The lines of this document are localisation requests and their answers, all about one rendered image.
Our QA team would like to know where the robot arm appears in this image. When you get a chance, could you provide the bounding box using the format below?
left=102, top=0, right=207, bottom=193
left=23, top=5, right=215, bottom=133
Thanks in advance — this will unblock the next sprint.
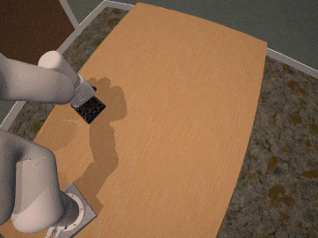
left=0, top=51, right=84, bottom=238

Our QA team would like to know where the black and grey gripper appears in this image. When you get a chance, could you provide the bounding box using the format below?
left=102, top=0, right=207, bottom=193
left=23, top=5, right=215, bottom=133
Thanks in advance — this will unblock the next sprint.
left=69, top=75, right=97, bottom=109

